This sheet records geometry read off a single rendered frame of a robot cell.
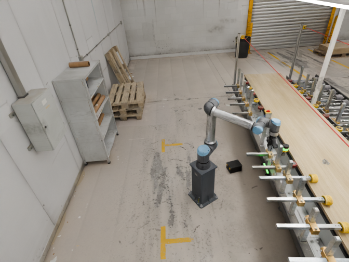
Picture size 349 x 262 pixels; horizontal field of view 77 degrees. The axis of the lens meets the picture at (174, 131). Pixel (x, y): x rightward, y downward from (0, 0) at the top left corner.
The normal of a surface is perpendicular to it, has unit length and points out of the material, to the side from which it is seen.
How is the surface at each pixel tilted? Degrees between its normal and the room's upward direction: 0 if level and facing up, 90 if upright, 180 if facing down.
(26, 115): 90
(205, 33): 90
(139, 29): 90
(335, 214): 0
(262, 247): 0
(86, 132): 90
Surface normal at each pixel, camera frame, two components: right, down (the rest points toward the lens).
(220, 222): -0.07, -0.83
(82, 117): 0.04, 0.56
